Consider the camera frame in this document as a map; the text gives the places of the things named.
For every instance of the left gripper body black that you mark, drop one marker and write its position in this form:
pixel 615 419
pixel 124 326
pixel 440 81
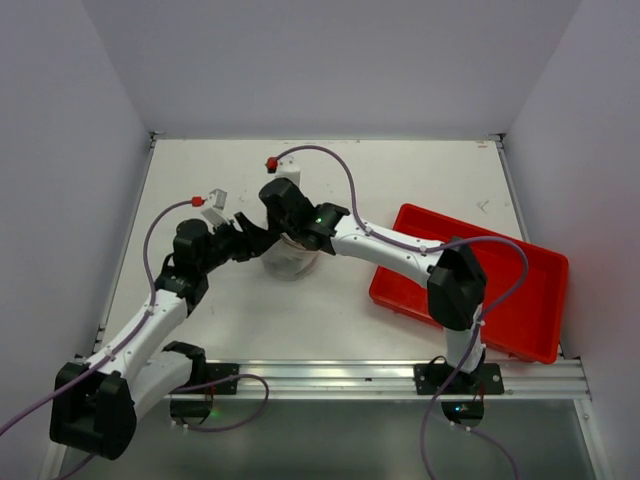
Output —
pixel 230 245

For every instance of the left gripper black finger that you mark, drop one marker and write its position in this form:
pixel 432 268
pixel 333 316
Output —
pixel 260 240
pixel 244 223

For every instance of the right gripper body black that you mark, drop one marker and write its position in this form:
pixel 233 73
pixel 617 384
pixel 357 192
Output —
pixel 275 198

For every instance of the white mesh laundry bag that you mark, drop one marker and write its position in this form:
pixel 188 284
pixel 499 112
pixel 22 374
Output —
pixel 288 260

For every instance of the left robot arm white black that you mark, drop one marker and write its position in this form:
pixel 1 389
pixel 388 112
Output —
pixel 100 401

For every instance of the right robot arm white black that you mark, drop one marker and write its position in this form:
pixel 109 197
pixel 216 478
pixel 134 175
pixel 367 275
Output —
pixel 454 281

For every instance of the red plastic tray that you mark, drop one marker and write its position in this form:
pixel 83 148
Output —
pixel 527 325

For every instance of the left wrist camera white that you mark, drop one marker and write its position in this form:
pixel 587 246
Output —
pixel 211 207

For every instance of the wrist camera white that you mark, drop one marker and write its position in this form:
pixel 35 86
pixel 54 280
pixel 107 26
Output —
pixel 285 167
pixel 211 207

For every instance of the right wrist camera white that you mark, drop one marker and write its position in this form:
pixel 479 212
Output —
pixel 285 167

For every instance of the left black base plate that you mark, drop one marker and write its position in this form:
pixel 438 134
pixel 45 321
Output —
pixel 210 379

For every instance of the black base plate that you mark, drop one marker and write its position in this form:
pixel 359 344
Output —
pixel 430 380
pixel 210 379

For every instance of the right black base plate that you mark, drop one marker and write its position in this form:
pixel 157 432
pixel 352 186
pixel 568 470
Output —
pixel 430 380

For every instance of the aluminium mounting rail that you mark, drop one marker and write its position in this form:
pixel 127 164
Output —
pixel 399 380

